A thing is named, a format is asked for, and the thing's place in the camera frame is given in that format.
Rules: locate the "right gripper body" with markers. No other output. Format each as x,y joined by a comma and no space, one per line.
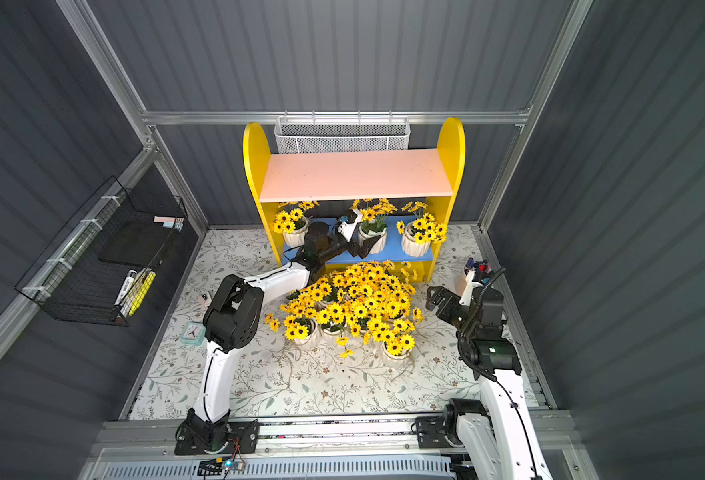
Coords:
448,301

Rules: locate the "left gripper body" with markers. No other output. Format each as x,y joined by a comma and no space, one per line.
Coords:
355,245

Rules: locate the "shelf sunflower pot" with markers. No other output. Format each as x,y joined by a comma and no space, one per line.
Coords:
420,233
359,318
295,329
396,336
291,221
374,275
389,305
331,318
401,276
373,223
310,300

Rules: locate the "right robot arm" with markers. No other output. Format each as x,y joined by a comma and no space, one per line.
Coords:
496,431

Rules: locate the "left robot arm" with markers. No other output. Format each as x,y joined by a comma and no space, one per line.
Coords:
231,323

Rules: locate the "floral patterned table mat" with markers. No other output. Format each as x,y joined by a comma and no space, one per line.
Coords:
278,378

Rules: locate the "yellow wooden shelf unit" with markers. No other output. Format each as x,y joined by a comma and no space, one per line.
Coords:
434,174

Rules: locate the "pink bucket with pens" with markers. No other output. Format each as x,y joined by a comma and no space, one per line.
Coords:
480,266

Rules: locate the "white mesh desk tray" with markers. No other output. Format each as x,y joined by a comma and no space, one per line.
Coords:
294,137

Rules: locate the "small pink white object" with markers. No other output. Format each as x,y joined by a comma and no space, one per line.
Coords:
205,300

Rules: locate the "small teal alarm clock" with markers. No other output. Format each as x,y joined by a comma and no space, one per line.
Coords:
194,333

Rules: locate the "pink sticky notes pad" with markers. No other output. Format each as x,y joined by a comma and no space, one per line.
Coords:
176,223

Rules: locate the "yellow item in basket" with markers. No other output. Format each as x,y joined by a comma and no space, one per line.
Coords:
137,293

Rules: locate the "white marker in basket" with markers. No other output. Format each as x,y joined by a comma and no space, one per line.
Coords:
125,288

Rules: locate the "green circuit board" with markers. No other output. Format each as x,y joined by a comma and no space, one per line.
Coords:
219,468

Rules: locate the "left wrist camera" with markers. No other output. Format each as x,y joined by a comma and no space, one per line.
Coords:
347,225

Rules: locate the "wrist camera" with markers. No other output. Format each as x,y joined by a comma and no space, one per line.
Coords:
347,225
467,284

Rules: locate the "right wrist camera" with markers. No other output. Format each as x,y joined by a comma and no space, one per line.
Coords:
467,284

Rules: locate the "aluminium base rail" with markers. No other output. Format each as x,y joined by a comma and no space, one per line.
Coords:
360,446

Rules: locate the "black wire wall basket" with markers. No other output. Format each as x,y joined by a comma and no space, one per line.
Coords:
79,281

